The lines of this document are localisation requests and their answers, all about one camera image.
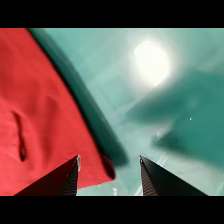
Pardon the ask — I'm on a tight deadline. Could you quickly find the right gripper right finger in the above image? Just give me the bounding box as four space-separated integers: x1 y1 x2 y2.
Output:
139 154 208 197

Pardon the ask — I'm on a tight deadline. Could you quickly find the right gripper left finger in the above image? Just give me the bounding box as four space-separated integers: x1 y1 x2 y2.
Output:
15 154 81 197

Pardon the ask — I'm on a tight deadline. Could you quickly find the red garment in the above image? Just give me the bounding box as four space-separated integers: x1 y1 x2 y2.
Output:
0 28 117 197

